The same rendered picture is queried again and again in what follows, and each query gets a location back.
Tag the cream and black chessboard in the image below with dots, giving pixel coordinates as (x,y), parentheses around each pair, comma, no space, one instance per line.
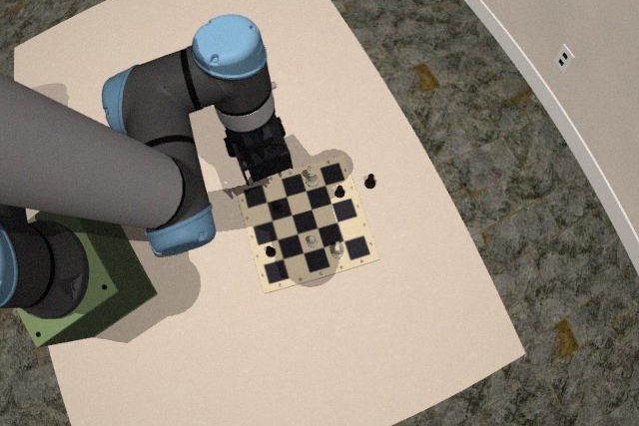
(307,211)

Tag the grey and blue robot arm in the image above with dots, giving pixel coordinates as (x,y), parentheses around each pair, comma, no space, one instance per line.
(56,160)

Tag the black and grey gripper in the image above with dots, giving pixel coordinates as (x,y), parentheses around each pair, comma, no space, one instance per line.
(278,156)

